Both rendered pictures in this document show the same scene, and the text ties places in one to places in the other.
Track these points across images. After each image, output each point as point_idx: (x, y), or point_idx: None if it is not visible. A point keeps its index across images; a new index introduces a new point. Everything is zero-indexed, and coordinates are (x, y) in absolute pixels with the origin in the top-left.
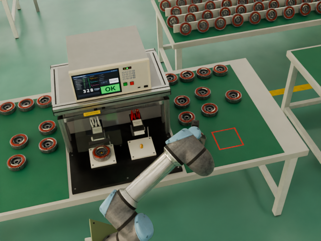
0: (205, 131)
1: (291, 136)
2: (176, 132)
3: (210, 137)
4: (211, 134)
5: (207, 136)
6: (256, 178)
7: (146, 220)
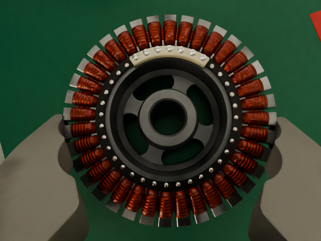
0: (254, 13)
1: None
2: (3, 44)
3: (311, 85)
4: (312, 38)
5: (274, 70)
6: None
7: None
